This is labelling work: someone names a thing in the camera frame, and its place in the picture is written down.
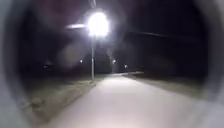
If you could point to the street lamp pole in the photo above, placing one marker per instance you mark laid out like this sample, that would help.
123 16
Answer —
92 60
113 66

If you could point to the pale paved path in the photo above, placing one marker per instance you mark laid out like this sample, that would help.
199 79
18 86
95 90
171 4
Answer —
123 103

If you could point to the dark grass verge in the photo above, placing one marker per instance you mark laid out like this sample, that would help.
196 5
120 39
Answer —
170 83
56 93

